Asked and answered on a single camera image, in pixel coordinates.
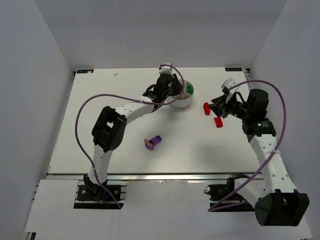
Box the dark green square lego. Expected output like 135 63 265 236
186 85 194 92

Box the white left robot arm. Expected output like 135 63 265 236
84 73 185 194

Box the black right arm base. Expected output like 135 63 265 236
204 174 258 213

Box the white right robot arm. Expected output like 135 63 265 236
208 89 310 227

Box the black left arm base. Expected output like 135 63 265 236
73 175 127 210

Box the red curved lego brick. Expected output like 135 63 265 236
213 117 223 128

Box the red long lego brick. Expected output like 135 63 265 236
203 102 211 116

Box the white round divided container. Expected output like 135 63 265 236
170 80 195 108

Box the blue label sticker right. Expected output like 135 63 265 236
224 67 243 72

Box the blue label sticker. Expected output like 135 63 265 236
76 69 94 74
224 67 243 72

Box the purple lego assembly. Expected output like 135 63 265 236
144 135 162 150

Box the blue label sticker left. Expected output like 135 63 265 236
76 69 94 74

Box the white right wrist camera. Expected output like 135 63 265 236
221 78 239 104

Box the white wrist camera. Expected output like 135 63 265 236
158 62 173 76
221 78 239 104

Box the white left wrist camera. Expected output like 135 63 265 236
158 62 173 76

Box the aluminium table right rail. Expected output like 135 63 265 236
243 68 252 90

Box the aluminium table rail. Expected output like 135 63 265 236
243 68 252 90
45 172 253 181

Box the aluminium table front rail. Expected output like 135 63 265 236
45 172 253 181

